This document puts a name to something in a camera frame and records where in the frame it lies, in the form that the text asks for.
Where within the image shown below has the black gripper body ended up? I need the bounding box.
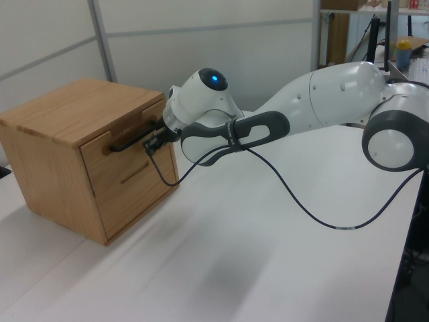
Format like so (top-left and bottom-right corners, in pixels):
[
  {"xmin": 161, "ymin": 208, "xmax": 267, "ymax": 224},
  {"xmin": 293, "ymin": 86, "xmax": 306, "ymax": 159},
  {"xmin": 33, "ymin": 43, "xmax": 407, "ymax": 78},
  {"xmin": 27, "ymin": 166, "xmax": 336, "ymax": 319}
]
[{"xmin": 156, "ymin": 126, "xmax": 182, "ymax": 146}]

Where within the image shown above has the black drawer handle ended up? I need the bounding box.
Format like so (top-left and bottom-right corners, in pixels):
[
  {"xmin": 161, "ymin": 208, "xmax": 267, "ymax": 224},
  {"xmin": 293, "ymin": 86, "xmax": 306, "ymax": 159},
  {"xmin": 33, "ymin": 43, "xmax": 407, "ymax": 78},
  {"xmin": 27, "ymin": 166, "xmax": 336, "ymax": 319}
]
[{"xmin": 109, "ymin": 125, "xmax": 158, "ymax": 154}]

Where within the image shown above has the wooden drawer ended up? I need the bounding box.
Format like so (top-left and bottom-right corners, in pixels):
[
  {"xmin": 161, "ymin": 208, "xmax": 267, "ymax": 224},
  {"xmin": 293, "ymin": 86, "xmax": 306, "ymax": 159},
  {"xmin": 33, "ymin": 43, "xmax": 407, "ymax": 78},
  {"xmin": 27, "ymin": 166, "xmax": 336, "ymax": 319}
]
[{"xmin": 79, "ymin": 99, "xmax": 178, "ymax": 199}]

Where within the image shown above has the tall wooden cabinet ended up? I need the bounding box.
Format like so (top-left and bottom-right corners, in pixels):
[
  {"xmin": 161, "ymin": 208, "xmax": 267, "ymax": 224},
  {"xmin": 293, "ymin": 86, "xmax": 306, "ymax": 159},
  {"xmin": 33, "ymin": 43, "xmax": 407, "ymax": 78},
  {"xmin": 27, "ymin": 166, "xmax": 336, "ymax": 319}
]
[{"xmin": 316, "ymin": 0, "xmax": 351, "ymax": 68}]

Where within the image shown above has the silver laptop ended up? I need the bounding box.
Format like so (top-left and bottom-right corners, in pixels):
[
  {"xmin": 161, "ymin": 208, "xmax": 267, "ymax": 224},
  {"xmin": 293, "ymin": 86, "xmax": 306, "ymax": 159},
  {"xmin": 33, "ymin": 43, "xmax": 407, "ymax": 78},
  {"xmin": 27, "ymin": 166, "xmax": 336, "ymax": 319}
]
[{"xmin": 387, "ymin": 60, "xmax": 412, "ymax": 81}]

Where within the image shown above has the black monitor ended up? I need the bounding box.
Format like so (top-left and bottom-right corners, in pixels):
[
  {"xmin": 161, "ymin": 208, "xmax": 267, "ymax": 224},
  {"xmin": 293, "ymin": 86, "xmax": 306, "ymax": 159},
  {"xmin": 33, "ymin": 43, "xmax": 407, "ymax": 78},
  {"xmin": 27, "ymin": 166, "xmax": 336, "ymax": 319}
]
[{"xmin": 366, "ymin": 0, "xmax": 397, "ymax": 73}]

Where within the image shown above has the blue bottle with yellow lid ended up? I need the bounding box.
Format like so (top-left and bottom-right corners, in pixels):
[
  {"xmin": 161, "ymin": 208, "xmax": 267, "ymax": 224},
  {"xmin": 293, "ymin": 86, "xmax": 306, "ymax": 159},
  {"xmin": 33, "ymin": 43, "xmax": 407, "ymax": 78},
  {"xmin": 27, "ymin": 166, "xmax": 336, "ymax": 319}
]
[{"xmin": 396, "ymin": 39, "xmax": 414, "ymax": 70}]

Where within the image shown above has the black strap on arm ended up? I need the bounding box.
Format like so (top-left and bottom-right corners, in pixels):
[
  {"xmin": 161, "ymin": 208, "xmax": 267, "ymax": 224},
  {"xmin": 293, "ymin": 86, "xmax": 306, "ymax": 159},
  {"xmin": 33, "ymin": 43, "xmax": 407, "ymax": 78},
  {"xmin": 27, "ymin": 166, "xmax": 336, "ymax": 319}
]
[{"xmin": 223, "ymin": 117, "xmax": 246, "ymax": 152}]

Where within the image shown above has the grey partition post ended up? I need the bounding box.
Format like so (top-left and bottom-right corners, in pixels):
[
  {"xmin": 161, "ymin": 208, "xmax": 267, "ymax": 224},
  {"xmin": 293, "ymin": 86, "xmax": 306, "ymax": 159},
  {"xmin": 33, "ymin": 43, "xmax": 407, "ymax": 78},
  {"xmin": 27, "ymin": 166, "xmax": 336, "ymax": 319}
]
[{"xmin": 88, "ymin": 0, "xmax": 117, "ymax": 83}]

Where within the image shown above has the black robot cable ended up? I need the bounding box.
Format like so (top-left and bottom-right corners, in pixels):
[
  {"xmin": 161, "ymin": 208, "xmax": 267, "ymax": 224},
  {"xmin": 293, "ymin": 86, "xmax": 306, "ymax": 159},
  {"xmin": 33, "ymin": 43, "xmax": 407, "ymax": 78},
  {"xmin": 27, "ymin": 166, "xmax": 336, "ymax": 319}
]
[{"xmin": 145, "ymin": 142, "xmax": 422, "ymax": 232}]

